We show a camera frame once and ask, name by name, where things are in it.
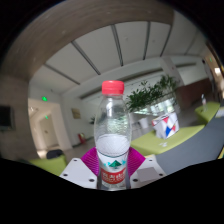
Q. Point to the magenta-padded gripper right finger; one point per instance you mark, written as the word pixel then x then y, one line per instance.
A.
pixel 146 171

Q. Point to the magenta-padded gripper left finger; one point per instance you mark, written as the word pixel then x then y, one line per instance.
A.
pixel 78 170

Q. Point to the clear red-capped water bottle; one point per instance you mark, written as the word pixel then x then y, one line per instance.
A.
pixel 112 140

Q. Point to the small clear water bottle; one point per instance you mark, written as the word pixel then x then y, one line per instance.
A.
pixel 203 101

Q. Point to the black bag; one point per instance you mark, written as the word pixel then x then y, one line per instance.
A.
pixel 55 154

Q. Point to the long green bench block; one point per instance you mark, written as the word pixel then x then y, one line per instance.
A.
pixel 150 143

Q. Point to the red bin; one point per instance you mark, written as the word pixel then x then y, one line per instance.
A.
pixel 81 138

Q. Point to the red white blue geometric box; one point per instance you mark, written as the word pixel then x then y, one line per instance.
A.
pixel 165 125

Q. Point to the row of green potted plants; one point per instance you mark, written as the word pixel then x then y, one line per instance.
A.
pixel 146 95

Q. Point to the green exit sign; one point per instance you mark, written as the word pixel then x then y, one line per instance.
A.
pixel 44 98

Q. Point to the small green block table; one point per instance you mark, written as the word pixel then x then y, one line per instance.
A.
pixel 206 115

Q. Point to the framed wall picture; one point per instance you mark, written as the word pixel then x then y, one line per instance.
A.
pixel 76 113

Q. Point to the black wall screen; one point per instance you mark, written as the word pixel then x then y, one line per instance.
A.
pixel 6 118

